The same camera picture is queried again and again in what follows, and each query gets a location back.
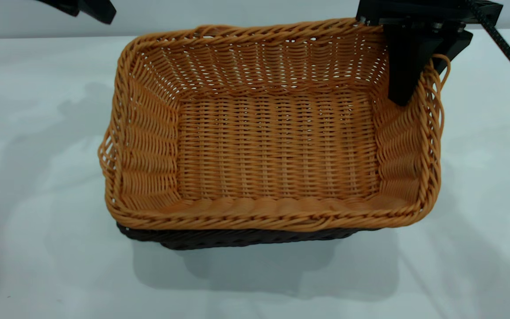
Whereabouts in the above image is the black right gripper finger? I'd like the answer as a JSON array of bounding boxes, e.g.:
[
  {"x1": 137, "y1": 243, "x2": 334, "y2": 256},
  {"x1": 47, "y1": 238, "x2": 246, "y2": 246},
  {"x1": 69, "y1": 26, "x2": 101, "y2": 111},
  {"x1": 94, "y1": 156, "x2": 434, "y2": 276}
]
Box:
[
  {"x1": 432, "y1": 29, "x2": 474, "y2": 74},
  {"x1": 383, "y1": 25, "x2": 444, "y2": 107}
]

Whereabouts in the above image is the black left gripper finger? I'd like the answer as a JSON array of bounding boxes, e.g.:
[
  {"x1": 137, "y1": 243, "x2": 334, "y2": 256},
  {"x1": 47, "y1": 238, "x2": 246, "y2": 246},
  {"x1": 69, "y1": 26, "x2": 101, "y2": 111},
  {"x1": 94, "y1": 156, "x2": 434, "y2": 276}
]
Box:
[
  {"x1": 79, "y1": 0, "x2": 117, "y2": 25},
  {"x1": 38, "y1": 0, "x2": 80, "y2": 17}
]

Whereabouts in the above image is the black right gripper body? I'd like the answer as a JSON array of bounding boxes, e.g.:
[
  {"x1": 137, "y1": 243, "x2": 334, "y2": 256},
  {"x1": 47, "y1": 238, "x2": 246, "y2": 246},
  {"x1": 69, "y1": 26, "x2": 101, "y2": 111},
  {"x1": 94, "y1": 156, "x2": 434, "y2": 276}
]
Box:
[{"x1": 356, "y1": 0, "x2": 503, "y2": 32}]

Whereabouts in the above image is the orange woven plastic basket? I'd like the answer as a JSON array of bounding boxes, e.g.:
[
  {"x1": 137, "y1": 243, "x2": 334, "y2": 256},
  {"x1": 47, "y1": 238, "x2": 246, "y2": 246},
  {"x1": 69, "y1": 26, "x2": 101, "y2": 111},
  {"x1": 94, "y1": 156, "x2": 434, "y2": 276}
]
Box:
[{"x1": 98, "y1": 18, "x2": 451, "y2": 233}]

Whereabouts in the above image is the black woven plastic basket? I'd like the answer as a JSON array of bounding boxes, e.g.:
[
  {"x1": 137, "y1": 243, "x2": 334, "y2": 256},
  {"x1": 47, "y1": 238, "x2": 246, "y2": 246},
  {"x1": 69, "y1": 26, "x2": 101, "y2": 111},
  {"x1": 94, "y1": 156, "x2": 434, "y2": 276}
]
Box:
[{"x1": 117, "y1": 222, "x2": 382, "y2": 251}]

